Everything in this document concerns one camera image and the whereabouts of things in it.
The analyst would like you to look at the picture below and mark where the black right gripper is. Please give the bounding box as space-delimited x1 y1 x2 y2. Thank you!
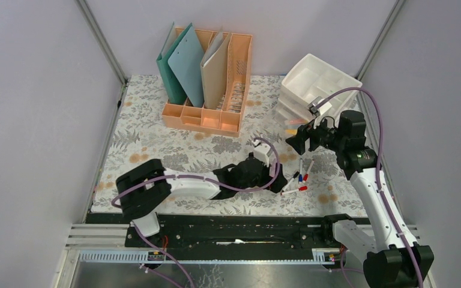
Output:
285 112 346 155

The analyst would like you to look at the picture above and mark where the white plastic drawer unit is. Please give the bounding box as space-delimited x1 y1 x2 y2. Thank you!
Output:
274 53 363 130

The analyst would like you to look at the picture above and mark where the tan kraft folder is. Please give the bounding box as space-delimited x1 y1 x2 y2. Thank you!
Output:
200 29 232 109

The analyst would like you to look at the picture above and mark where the green folder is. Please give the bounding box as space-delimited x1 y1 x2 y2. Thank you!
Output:
156 22 193 105

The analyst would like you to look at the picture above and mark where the light blue folder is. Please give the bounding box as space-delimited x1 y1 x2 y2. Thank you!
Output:
167 24 204 107

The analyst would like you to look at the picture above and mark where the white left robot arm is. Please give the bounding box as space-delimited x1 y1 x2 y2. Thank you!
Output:
111 155 288 247

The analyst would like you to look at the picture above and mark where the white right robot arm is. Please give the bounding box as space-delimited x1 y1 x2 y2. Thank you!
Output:
286 110 434 287

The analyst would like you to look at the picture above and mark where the black cap marker right group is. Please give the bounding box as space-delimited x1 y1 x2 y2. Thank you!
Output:
282 171 300 191

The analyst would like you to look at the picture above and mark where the blue cap marker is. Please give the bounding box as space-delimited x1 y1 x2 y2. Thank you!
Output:
298 158 303 184

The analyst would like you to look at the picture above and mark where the red cap marker lowest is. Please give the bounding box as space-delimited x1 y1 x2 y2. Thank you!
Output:
280 185 308 196

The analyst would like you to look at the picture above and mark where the red cap marker upper right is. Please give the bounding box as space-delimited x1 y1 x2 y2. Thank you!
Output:
303 159 315 183

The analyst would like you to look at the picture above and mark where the orange plastic file organizer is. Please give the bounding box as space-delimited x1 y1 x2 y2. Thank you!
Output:
161 27 253 137

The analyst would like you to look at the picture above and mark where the floral table cloth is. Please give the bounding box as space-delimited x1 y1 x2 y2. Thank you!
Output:
91 76 366 217

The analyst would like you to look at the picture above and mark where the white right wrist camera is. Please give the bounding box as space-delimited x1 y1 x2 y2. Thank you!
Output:
308 96 332 118

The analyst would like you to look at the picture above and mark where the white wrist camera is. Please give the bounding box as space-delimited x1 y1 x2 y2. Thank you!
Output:
252 140 272 167
308 96 332 118

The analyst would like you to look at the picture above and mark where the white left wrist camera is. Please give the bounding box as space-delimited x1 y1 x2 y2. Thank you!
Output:
252 140 272 167

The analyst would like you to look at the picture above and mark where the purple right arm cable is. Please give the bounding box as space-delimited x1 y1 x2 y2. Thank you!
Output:
316 87 424 288

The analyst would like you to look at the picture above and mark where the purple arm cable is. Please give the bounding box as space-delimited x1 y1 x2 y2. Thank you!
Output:
316 87 424 288
111 137 282 288

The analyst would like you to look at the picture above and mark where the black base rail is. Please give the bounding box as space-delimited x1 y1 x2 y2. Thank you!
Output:
85 213 375 262

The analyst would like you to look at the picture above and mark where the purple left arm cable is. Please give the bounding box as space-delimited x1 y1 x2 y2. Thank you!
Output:
111 137 282 288

